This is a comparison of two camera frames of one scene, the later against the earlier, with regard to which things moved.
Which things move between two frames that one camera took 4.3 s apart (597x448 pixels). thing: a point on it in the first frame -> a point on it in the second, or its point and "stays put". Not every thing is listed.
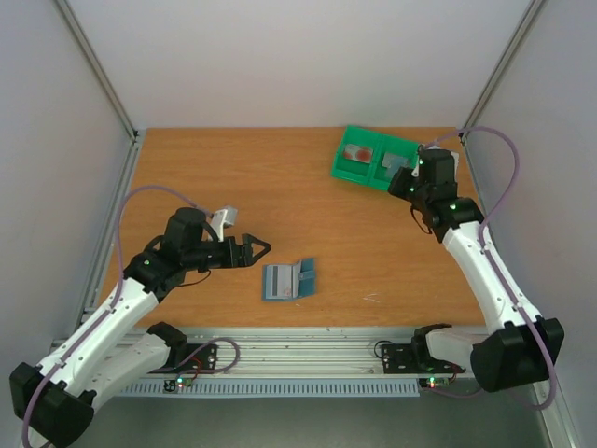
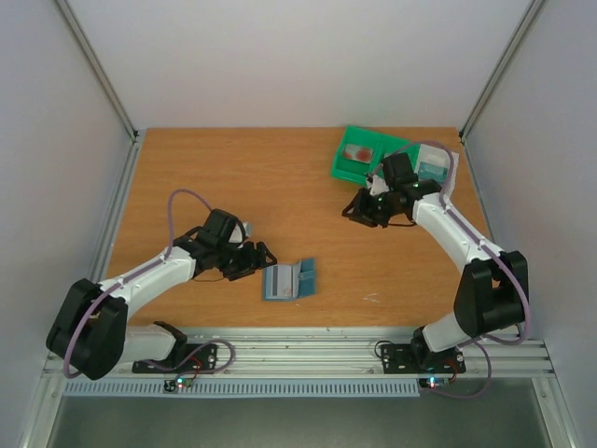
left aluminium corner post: [77, 32] stays put
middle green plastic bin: [392, 154] stays put
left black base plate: [196, 357] stays put
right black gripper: [401, 182] -> [369, 206]
